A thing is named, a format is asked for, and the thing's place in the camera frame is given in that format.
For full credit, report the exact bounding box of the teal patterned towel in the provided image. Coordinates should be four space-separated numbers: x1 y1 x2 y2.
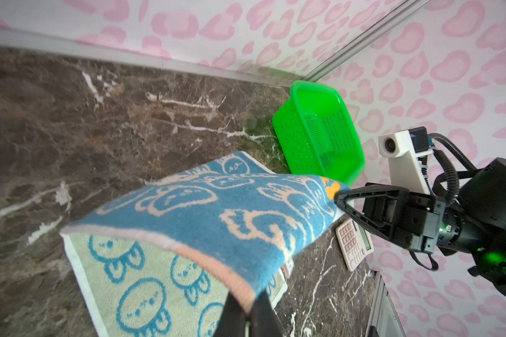
61 152 346 336

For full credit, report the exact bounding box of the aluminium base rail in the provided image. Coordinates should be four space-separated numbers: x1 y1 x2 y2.
365 272 406 337

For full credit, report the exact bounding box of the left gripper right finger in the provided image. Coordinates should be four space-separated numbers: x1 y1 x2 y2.
250 291 283 337

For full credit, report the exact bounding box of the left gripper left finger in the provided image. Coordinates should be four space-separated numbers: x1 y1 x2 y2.
213 293 247 337

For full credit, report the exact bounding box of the green plastic basket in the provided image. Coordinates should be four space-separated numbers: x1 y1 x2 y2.
272 81 365 186

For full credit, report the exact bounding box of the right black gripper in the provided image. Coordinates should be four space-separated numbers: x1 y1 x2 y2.
335 183 446 254

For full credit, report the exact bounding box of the pink white calculator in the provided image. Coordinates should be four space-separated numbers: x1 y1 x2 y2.
335 215 374 272

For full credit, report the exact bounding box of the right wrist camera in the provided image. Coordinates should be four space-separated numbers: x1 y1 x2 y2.
378 126 433 194

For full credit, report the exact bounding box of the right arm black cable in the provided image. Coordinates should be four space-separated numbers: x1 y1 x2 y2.
408 132 479 272

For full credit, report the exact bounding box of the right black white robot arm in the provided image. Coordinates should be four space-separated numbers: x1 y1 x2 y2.
335 157 506 297

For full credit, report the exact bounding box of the right corner aluminium post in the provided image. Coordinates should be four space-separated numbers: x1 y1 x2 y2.
302 0 432 82

